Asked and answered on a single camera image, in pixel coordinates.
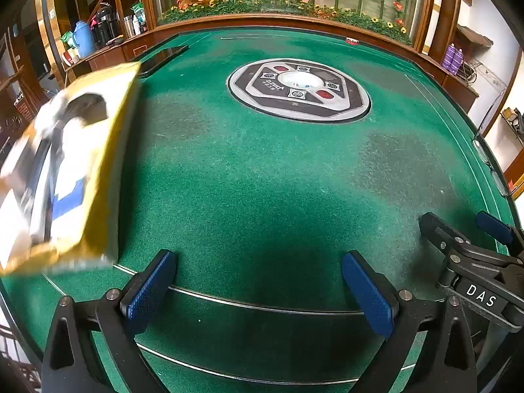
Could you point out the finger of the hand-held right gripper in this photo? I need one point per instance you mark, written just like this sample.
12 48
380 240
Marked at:
495 227
444 233

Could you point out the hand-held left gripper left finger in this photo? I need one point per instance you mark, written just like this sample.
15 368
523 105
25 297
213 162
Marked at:
149 290

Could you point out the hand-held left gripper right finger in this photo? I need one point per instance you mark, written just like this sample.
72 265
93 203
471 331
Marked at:
368 294

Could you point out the yellow cardboard box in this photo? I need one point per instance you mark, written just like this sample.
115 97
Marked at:
102 172

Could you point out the purple bottle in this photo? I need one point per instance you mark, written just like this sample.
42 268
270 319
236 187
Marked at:
449 59
458 61

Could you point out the red white small tray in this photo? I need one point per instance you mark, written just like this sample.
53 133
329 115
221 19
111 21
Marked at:
353 41

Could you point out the black smartphone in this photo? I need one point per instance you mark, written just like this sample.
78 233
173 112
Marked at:
163 59

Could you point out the round table control panel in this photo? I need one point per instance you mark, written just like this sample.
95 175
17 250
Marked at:
262 86

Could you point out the wooden side cabinet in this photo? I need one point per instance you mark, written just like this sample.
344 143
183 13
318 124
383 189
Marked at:
110 55

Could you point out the red white mug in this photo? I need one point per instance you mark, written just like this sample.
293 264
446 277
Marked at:
69 57

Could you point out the blue thermos jug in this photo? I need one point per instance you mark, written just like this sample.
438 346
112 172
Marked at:
84 41

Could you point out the green packet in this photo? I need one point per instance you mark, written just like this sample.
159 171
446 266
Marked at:
67 40

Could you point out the steel cup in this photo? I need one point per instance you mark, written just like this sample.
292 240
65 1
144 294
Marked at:
128 26

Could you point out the black thermos jug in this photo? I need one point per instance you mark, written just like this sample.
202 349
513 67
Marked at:
104 24

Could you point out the artificial flower planter display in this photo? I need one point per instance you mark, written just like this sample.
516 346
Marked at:
286 12

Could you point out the green snack bag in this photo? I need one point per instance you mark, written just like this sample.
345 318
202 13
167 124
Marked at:
138 10

